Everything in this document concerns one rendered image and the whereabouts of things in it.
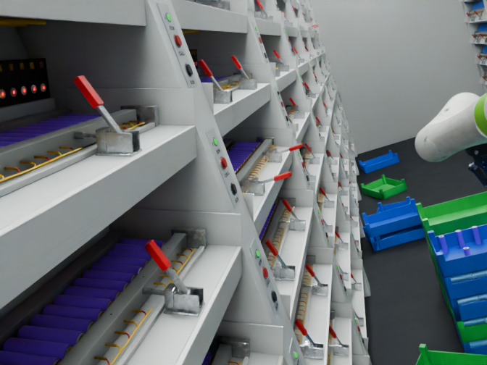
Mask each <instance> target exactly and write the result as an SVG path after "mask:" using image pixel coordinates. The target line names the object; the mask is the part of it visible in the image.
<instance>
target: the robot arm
mask: <svg viewBox="0 0 487 365"><path fill-rule="evenodd" d="M415 149H416V152H417V153H418V155H419V156H420V157H421V158H422V159H424V160H426V161H429V162H440V161H443V160H445V159H448V158H449V157H450V156H452V155H453V154H455V153H457V152H459V151H462V150H465V151H466V153H467V154H468V155H470V156H471V157H472V158H473V160H474V162H473V163H472V162H470V164H469V167H468V169H469V170H470V171H471V172H473V173H474V174H475V176H476V177H477V178H478V179H479V180H480V182H481V183H482V184H483V186H484V187H486V188H487V93H485V94H484V95H482V96H481V97H480V96H478V95H476V94H474V93H459V94H457V95H455V96H453V97H452V98H451V99H450V100H449V101H448V102H447V104H446V105H445V106H444V108H443V109H442V110H441V111H440V112H439V113H438V115H437V116H436V117H435V118H434V119H433V120H432V121H431V122H429V123H428V124H427V125H426V126H425V127H424V128H423V129H422V130H421V131H420V132H419V133H418V134H417V136H416V138H415ZM479 167H480V168H481V169H483V171H484V172H485V174H486V176H485V175H484V173H483V172H482V171H481V169H480V168H479Z"/></svg>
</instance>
